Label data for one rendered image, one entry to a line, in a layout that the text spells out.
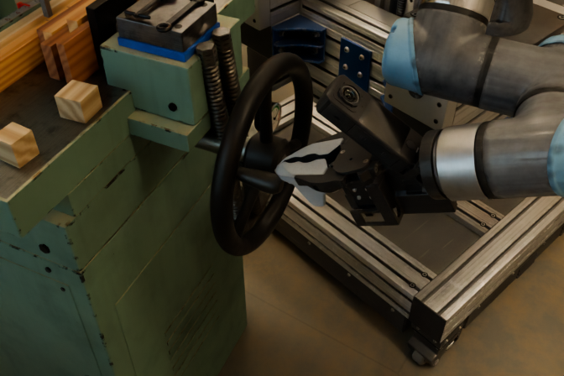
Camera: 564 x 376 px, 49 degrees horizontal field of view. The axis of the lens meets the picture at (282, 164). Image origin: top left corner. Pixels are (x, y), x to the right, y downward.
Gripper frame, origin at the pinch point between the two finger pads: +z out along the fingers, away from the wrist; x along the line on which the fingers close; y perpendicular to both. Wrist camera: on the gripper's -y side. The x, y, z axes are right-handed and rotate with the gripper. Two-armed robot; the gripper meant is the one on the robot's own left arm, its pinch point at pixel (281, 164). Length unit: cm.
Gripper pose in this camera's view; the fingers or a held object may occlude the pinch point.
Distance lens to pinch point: 73.6
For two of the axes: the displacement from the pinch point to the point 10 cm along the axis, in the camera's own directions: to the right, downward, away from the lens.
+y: 4.6, 7.5, 4.8
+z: -7.8, 0.8, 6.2
